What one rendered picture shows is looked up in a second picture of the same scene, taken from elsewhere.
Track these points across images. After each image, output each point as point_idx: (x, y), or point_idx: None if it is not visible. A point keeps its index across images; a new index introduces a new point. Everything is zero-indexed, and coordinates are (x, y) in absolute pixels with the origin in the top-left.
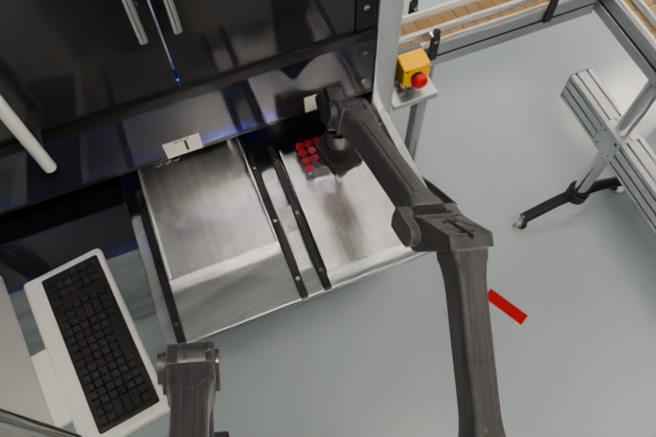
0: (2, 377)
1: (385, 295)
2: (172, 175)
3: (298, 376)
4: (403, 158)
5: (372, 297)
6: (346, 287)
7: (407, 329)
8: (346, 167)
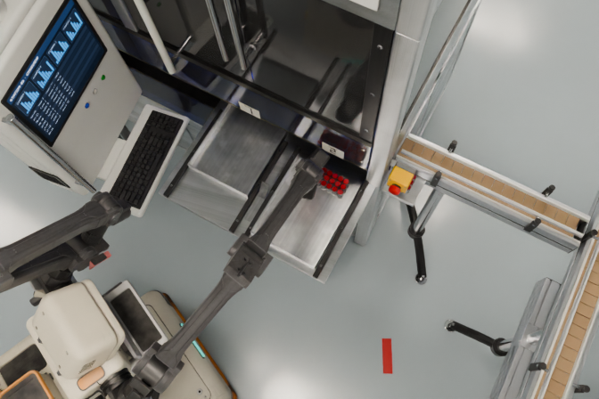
0: (86, 138)
1: (334, 279)
2: (244, 117)
3: None
4: (286, 217)
5: None
6: None
7: (324, 307)
8: None
